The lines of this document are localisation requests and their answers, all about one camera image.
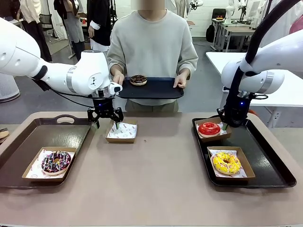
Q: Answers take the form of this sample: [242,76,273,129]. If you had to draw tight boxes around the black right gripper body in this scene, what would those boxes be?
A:
[233,96,253,122]

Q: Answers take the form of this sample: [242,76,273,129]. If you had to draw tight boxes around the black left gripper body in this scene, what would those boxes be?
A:
[91,96,115,118]

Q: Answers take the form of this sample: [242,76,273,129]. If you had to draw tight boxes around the red glazed donut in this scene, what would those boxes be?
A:
[197,122,221,138]

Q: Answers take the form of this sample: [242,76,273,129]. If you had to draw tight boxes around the brown paper food box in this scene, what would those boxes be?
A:
[196,122,232,143]
[207,146,256,182]
[105,119,138,144]
[22,147,78,183]

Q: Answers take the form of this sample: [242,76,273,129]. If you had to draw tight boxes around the black serving tray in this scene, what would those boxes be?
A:
[116,77,185,99]

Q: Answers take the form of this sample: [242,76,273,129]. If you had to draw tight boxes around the yellow sprinkled donut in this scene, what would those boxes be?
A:
[212,151,241,175]

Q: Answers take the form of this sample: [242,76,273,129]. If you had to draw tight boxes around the white printed paper liner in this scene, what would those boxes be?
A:
[26,150,75,179]
[209,148,248,178]
[107,122,137,139]

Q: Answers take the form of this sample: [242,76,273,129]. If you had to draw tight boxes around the chocolate donut with coloured sprinkles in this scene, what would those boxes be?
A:
[41,150,71,175]

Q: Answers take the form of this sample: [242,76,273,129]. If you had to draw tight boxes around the person's right forearm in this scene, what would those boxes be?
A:
[109,61,125,76]

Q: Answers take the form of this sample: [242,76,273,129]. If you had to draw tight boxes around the person's left forearm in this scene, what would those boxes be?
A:
[177,56,199,78]

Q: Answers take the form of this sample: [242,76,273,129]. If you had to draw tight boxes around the brown plastic tray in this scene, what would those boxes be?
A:
[0,114,93,189]

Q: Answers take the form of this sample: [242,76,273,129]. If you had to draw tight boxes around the person's right hand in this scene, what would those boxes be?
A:
[113,72,125,86]

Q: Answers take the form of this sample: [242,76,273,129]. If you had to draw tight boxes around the person's left hand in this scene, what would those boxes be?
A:
[173,73,188,89]

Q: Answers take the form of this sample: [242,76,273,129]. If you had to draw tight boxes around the brown chocolate donut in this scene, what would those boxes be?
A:
[129,74,148,86]

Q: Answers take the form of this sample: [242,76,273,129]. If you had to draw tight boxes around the large white table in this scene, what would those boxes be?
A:
[205,52,303,107]

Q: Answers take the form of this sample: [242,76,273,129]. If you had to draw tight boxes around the grey workbench table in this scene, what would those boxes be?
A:
[212,18,256,52]

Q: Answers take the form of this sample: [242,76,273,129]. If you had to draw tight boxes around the person in grey sweater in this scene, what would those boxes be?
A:
[106,9,199,113]

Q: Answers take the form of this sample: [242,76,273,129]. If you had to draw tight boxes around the black backpack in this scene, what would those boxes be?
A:
[205,23,216,43]

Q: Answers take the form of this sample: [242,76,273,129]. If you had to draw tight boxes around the person in black top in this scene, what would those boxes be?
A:
[87,0,112,52]

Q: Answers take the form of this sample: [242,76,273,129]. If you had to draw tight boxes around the person in dark trousers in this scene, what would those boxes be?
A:
[53,0,86,62]

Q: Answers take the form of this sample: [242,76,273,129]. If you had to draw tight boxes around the white coat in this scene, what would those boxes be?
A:
[259,0,303,48]

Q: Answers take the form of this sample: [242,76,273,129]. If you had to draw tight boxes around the pink garment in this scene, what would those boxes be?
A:
[289,20,303,34]

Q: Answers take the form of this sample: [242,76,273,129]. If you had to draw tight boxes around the black chair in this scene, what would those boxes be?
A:
[211,8,227,22]

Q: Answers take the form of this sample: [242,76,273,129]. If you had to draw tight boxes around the person in beige jacket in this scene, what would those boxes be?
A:
[18,0,53,63]

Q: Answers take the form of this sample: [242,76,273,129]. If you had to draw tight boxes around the person in white jacket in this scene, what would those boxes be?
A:
[174,0,190,23]

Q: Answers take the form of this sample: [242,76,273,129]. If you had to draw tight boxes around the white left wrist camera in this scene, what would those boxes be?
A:
[108,82,123,95]

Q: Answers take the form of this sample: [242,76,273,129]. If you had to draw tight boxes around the black right arm cable sleeve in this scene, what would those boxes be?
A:
[223,0,302,120]

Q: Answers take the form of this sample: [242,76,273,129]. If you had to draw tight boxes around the black plastic tray with handles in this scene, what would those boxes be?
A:
[191,115,297,190]

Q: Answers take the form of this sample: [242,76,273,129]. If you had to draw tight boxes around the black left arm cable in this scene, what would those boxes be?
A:
[32,78,95,106]

